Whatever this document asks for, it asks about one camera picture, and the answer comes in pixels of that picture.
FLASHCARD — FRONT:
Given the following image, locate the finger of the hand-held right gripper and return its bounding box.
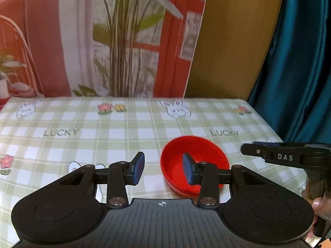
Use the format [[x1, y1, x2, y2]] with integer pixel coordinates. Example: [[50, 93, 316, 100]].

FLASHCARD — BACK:
[[240, 144, 304, 166], [252, 141, 311, 149]]

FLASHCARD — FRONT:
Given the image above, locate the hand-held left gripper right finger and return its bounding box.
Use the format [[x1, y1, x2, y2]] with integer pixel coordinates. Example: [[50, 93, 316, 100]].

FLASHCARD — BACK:
[[182, 153, 285, 209]]

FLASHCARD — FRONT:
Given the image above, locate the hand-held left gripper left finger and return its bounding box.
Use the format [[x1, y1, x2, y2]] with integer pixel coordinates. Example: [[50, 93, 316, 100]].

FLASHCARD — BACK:
[[59, 151, 146, 209]]

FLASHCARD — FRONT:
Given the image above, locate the red bowl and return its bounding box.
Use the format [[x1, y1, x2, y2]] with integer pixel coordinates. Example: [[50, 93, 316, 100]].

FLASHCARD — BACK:
[[165, 177, 225, 196], [160, 135, 230, 190]]

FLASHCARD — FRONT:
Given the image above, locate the person's right hand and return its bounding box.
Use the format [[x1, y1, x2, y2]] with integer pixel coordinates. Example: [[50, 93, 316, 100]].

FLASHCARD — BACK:
[[301, 183, 325, 241]]

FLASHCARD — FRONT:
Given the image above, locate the green checked rabbit tablecloth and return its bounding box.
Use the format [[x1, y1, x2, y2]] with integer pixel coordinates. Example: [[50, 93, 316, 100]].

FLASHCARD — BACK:
[[0, 97, 314, 239]]

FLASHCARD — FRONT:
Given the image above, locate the teal curtain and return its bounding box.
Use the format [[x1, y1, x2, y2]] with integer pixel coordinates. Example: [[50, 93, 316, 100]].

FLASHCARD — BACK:
[[246, 0, 331, 145]]

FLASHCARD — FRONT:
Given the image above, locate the brown wooden board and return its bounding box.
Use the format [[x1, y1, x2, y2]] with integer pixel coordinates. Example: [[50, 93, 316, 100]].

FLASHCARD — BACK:
[[186, 0, 285, 101]]

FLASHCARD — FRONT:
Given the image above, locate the printed plant backdrop cloth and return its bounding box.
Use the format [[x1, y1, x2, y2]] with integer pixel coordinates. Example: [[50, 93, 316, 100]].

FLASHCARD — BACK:
[[0, 0, 210, 99]]

